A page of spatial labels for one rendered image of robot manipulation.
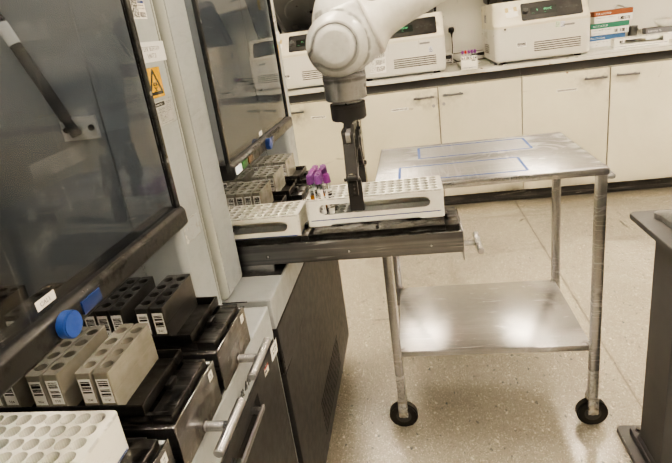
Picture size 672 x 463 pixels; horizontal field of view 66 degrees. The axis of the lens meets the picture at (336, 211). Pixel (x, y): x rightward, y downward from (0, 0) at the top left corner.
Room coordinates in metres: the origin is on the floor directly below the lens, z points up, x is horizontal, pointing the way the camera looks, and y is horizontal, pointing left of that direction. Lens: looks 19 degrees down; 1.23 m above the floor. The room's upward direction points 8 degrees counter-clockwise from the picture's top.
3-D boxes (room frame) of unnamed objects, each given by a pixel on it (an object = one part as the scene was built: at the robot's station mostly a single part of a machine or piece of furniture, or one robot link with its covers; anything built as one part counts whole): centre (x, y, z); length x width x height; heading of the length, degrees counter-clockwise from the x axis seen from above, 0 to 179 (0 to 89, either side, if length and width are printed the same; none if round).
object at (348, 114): (1.10, -0.06, 1.04); 0.08 x 0.07 x 0.09; 170
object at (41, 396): (0.61, 0.39, 0.85); 0.12 x 0.02 x 0.06; 170
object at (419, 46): (3.65, -0.59, 1.24); 0.62 x 0.56 x 0.69; 171
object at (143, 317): (0.75, 0.30, 0.85); 0.12 x 0.02 x 0.06; 169
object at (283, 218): (1.14, 0.22, 0.83); 0.30 x 0.10 x 0.06; 80
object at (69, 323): (0.49, 0.30, 0.98); 0.03 x 0.01 x 0.03; 170
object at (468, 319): (1.50, -0.45, 0.41); 0.67 x 0.46 x 0.82; 80
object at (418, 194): (1.09, -0.09, 0.86); 0.30 x 0.10 x 0.06; 80
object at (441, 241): (1.11, 0.05, 0.78); 0.73 x 0.14 x 0.09; 80
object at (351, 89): (1.10, -0.06, 1.12); 0.09 x 0.09 x 0.06
